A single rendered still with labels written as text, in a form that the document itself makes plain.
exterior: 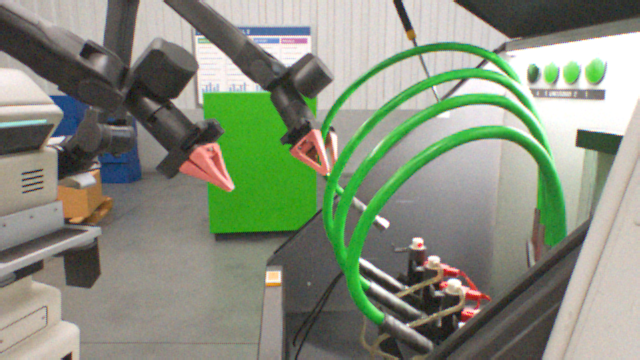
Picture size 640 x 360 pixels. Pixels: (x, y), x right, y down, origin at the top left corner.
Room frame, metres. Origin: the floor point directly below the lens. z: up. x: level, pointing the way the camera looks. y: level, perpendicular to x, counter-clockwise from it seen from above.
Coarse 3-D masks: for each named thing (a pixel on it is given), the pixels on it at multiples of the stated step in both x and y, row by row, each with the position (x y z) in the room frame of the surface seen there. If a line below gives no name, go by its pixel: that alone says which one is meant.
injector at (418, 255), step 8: (424, 248) 0.69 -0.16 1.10; (408, 256) 0.70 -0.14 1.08; (416, 256) 0.68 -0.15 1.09; (424, 256) 0.69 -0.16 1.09; (408, 264) 0.70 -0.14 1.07; (408, 272) 0.69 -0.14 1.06; (416, 272) 0.68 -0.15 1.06; (400, 280) 0.69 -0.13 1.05; (408, 280) 0.69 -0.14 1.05; (416, 280) 0.68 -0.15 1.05
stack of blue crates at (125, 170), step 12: (60, 96) 6.26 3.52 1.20; (60, 108) 6.26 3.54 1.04; (72, 108) 6.26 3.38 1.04; (84, 108) 6.49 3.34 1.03; (72, 120) 6.22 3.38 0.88; (108, 120) 6.27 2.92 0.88; (60, 132) 6.22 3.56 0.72; (72, 132) 6.22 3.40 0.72; (108, 156) 6.23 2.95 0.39; (132, 156) 6.42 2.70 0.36; (108, 168) 6.27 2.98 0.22; (120, 168) 6.26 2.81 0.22; (132, 168) 6.39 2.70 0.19; (108, 180) 6.27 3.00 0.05; (120, 180) 6.26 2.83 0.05; (132, 180) 6.36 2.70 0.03
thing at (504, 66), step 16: (416, 48) 0.77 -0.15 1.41; (432, 48) 0.76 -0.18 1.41; (448, 48) 0.76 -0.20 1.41; (464, 48) 0.75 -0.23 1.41; (480, 48) 0.74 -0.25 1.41; (384, 64) 0.79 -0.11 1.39; (496, 64) 0.74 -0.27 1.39; (336, 112) 0.82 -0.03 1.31; (320, 160) 0.82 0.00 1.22; (336, 192) 0.81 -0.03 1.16
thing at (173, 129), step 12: (168, 108) 0.68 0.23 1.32; (168, 120) 0.66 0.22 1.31; (180, 120) 0.67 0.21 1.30; (204, 120) 0.67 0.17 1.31; (216, 120) 0.70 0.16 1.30; (156, 132) 0.66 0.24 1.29; (168, 132) 0.66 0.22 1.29; (180, 132) 0.66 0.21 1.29; (192, 132) 0.65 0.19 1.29; (168, 144) 0.66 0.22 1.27; (180, 144) 0.65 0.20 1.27; (192, 144) 0.68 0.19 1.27; (168, 156) 0.66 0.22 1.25; (156, 168) 0.66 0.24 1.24
